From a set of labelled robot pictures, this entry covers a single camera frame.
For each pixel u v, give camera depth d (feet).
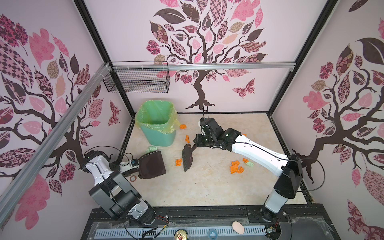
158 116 3.38
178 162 3.01
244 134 3.51
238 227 2.29
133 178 2.82
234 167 2.95
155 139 3.24
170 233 2.29
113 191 1.49
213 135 1.90
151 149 3.14
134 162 2.32
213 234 2.28
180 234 1.97
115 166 2.35
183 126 3.61
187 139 3.36
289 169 1.42
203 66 3.10
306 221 2.36
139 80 4.00
